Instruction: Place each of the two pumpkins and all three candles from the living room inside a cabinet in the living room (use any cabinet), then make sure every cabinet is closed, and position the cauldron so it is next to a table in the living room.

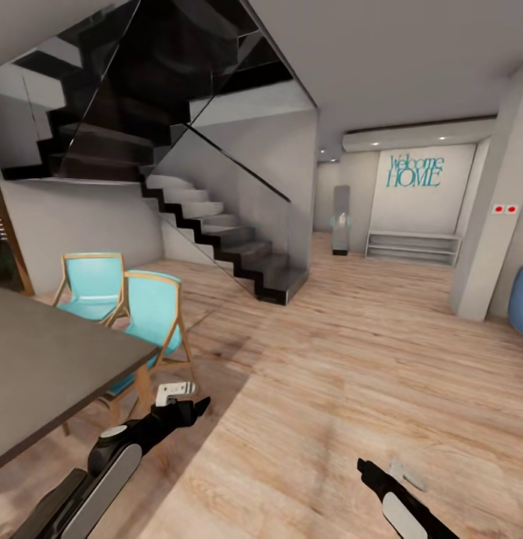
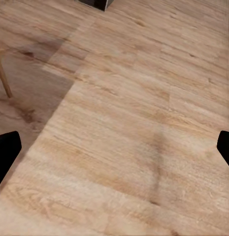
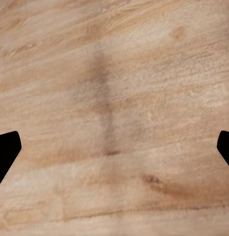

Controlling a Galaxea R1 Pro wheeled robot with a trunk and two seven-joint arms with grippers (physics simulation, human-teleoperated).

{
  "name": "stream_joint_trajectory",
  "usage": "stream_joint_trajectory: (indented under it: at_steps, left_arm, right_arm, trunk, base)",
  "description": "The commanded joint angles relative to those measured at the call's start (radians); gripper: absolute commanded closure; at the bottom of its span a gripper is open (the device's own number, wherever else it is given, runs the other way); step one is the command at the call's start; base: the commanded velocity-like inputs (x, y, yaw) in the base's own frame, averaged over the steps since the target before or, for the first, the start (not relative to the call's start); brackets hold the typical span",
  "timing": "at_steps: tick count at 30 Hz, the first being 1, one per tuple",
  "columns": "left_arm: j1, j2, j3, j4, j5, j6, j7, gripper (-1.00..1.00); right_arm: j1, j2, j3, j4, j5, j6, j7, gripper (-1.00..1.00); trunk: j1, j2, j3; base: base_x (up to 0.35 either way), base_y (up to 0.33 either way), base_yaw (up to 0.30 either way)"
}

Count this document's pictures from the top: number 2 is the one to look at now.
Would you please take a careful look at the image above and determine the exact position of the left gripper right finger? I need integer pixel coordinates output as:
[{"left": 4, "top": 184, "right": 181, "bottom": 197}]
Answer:
[{"left": 217, "top": 131, "right": 229, "bottom": 165}]

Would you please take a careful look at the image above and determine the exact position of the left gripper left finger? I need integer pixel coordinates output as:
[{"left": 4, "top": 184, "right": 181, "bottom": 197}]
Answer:
[{"left": 0, "top": 131, "right": 22, "bottom": 184}]

